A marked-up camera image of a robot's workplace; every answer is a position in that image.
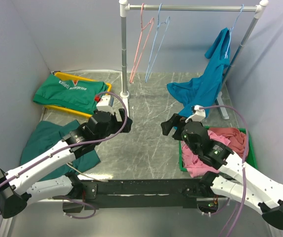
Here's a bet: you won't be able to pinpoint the light blue wire hanger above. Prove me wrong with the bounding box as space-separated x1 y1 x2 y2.
144 3 171 82

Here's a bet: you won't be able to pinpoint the silver clothes rack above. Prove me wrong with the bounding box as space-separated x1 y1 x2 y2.
119 0 269 110

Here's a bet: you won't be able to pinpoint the green printed t shirt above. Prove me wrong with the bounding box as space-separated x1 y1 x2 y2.
33 74 109 115

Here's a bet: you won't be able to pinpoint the blue t shirt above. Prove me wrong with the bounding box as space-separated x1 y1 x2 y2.
167 28 230 117

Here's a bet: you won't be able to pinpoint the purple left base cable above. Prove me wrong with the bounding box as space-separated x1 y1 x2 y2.
62 197 97 220

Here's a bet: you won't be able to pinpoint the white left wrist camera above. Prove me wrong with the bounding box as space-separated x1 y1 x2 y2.
94 94 114 115

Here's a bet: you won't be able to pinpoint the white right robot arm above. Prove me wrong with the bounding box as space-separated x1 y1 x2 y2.
161 109 283 230

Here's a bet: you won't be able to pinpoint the green plastic tray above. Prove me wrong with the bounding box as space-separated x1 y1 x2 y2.
179 127 257 171

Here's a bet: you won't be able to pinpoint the dusty red t shirt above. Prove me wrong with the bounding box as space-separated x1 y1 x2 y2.
209 127 248 158

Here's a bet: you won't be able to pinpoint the pink t shirt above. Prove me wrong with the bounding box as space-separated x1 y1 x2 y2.
181 129 231 178

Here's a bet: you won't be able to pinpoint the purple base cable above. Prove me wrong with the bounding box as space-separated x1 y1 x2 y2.
62 197 97 220
200 196 231 217

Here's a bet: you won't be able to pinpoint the yellow plastic tray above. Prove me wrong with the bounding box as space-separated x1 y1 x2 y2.
42 71 112 118

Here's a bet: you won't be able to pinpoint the pink wire hanger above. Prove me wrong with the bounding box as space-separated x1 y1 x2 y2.
129 3 155 83

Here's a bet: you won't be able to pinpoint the dark green shorts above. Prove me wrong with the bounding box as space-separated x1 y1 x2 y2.
20 120 101 181

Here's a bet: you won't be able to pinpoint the blue hanger with shirt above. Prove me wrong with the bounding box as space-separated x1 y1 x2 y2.
224 4 244 59

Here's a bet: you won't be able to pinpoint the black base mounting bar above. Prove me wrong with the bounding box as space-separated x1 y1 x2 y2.
66 179 216 209

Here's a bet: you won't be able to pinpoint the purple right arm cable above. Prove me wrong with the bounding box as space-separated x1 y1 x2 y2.
198 105 250 237

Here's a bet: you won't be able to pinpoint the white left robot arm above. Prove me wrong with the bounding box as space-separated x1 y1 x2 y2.
0 108 132 219

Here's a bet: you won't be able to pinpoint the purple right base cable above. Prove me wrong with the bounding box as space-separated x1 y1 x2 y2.
200 196 231 217

